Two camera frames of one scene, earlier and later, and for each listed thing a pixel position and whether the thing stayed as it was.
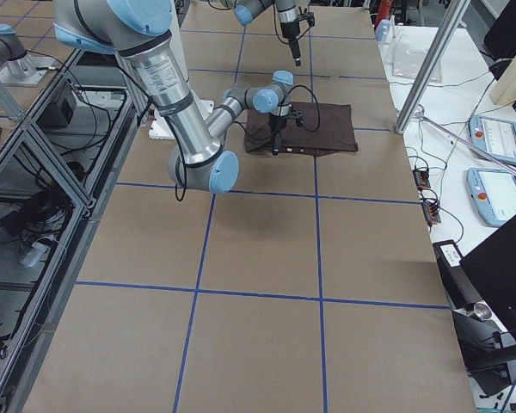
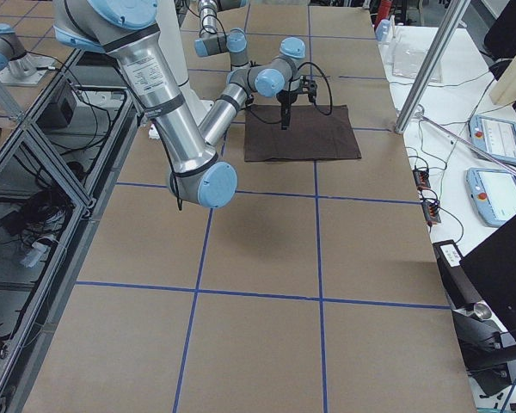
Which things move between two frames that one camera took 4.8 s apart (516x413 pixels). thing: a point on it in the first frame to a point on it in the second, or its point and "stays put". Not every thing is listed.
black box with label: x=460 y=286 stays put
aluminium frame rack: x=47 y=176 stays put
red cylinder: x=384 y=8 stays put
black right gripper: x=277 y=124 to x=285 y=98
